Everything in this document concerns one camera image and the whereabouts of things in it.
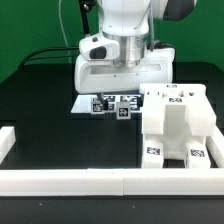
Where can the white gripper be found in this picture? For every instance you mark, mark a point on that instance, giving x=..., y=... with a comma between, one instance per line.
x=102, y=76

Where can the white chair seat part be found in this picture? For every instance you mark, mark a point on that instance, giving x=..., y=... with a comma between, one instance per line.
x=175, y=143

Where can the white chair back long part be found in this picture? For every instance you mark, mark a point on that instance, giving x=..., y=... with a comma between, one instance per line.
x=202, y=115

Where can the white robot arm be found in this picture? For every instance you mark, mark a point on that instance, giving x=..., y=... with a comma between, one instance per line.
x=123, y=54

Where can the white marker sheet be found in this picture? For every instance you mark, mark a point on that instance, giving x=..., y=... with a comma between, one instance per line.
x=83, y=102

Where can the white left rail block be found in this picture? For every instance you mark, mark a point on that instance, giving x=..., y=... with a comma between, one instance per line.
x=7, y=140

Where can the white rail block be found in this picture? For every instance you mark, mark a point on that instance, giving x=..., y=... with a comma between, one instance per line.
x=7, y=140
x=215, y=145

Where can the white right rail block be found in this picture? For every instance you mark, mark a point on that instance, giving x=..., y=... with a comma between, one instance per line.
x=215, y=145

